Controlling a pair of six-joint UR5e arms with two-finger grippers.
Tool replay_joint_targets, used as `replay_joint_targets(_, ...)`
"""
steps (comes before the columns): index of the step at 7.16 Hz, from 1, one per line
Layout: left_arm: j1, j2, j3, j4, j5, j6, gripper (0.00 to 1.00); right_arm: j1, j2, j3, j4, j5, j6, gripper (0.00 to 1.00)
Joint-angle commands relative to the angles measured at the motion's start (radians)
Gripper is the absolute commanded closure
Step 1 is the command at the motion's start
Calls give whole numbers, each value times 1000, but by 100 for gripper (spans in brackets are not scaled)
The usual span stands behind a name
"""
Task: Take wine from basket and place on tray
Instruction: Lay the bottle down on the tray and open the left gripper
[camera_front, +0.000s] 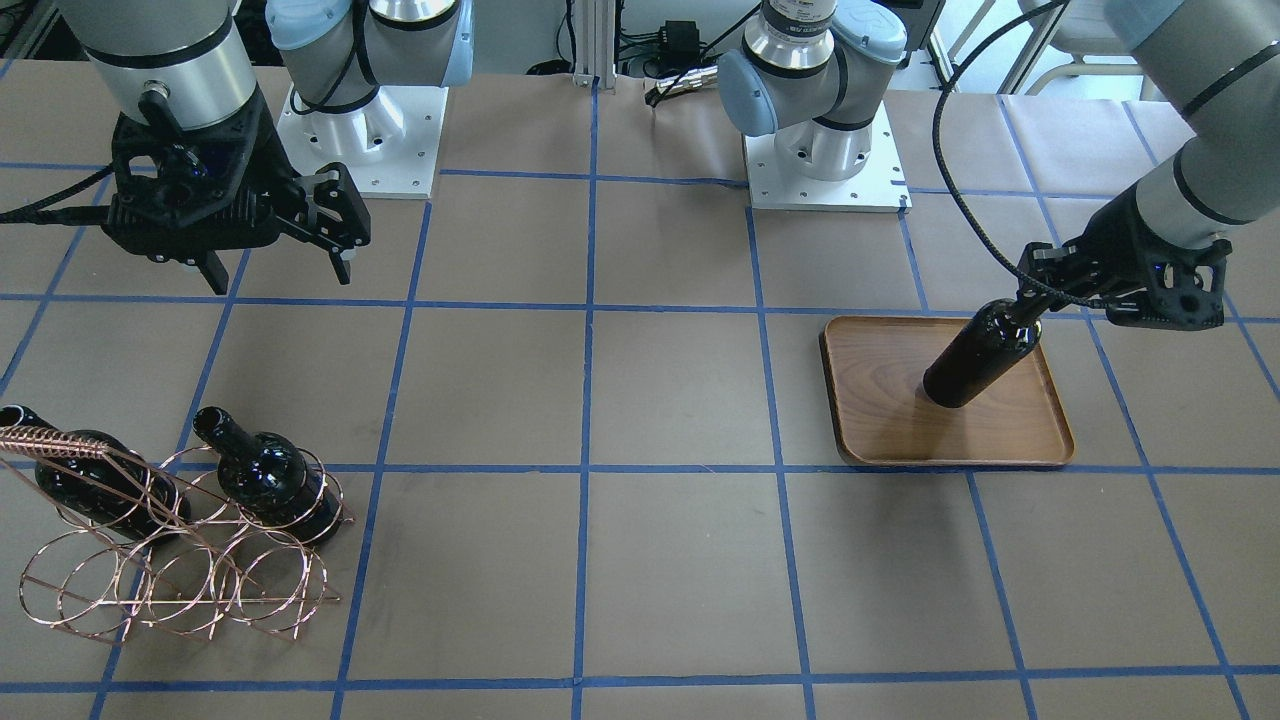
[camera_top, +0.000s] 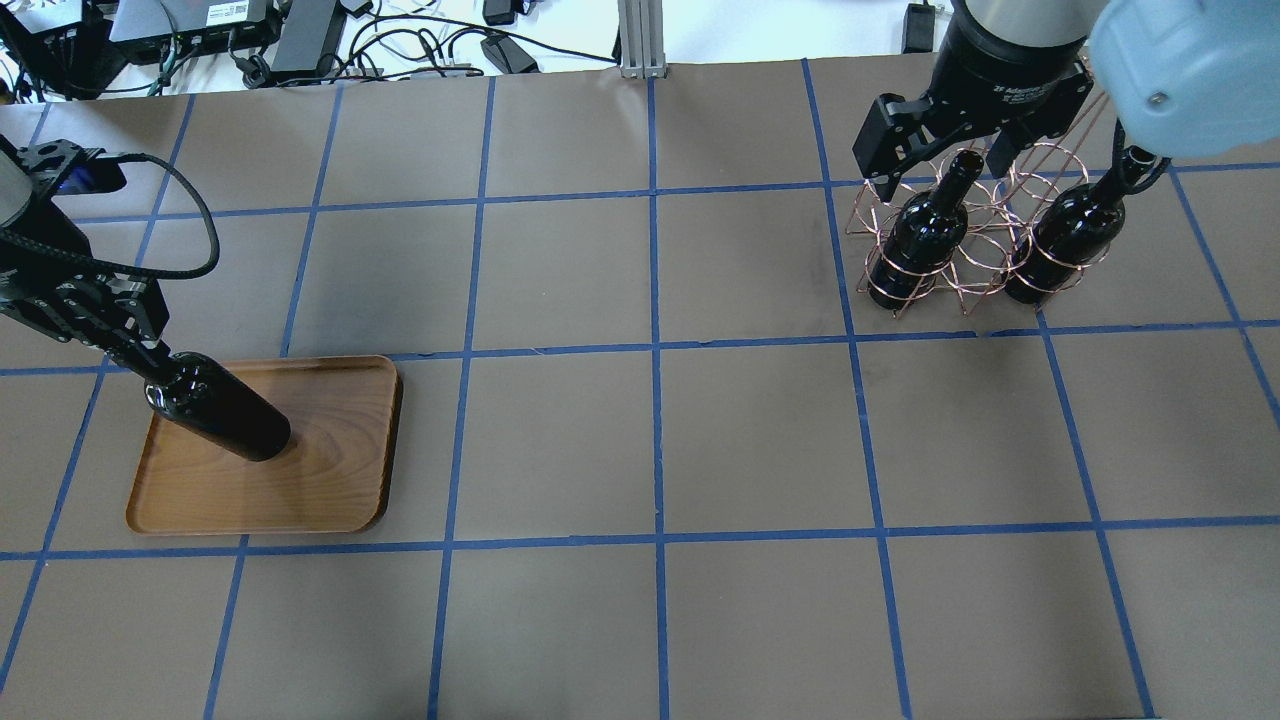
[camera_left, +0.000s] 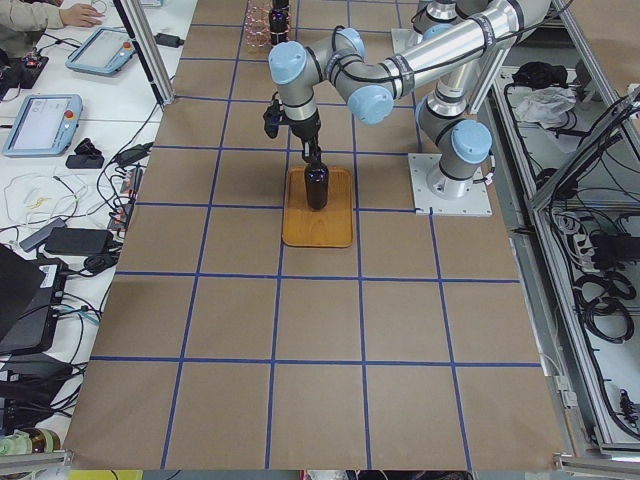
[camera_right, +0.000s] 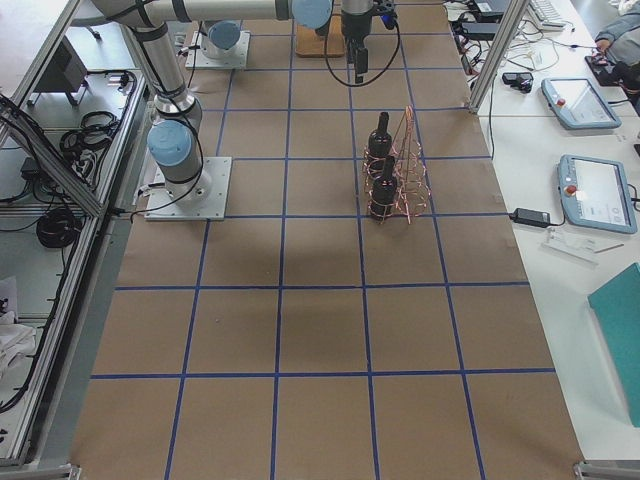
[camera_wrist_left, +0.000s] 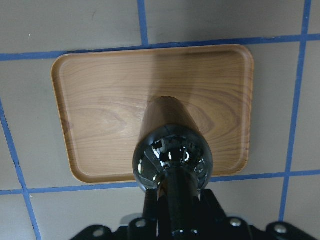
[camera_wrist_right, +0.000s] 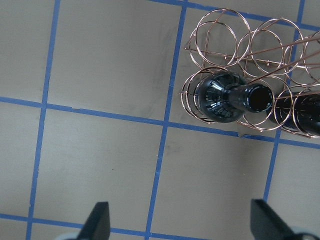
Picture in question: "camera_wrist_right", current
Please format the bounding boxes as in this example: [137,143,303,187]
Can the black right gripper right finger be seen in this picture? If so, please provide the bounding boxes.
[250,199,300,240]

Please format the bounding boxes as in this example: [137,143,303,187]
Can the dark glass wine bottle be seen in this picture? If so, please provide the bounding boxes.
[194,70,273,123]

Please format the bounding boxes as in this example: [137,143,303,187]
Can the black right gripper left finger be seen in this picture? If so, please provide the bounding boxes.
[77,201,111,240]

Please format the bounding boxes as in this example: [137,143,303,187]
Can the copper wire bottle basket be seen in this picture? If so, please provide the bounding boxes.
[179,8,320,138]

